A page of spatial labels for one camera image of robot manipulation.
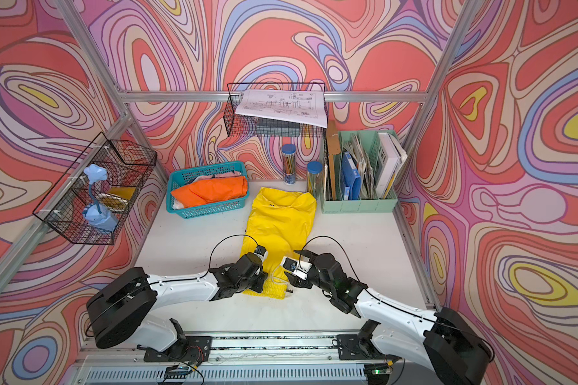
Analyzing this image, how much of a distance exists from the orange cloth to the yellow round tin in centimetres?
28

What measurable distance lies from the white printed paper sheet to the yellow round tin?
45 centimetres

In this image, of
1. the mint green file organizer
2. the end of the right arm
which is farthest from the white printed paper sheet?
the end of the right arm

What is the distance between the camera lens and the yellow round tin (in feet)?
2.34

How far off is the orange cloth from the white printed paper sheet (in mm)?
348
